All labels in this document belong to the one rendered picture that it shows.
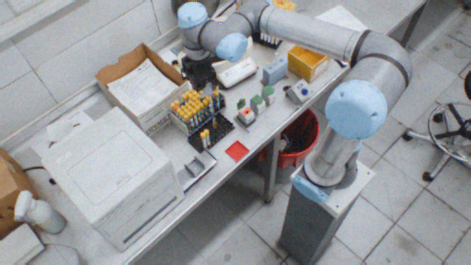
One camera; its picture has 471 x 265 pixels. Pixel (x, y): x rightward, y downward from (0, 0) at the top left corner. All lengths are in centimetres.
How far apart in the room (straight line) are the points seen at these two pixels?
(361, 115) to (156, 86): 100
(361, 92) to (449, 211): 184
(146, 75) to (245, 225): 107
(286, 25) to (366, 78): 28
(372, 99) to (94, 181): 77
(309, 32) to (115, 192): 66
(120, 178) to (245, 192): 130
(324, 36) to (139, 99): 86
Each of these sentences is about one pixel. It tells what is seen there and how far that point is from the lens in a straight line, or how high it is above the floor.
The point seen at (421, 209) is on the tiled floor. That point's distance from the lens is 252.
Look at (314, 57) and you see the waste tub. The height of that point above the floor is 88.
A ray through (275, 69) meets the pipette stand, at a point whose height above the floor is 97.
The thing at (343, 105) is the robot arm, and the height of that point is 153.
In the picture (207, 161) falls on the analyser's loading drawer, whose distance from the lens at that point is 142.
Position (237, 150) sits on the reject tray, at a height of 88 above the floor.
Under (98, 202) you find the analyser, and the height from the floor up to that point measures 117.
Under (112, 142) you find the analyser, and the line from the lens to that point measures 122.
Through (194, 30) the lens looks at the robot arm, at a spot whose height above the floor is 146.
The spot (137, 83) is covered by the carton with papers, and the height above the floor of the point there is 94.
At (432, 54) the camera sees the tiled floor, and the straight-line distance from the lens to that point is 323.
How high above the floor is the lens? 217
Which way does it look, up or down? 59 degrees down
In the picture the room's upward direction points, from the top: 3 degrees counter-clockwise
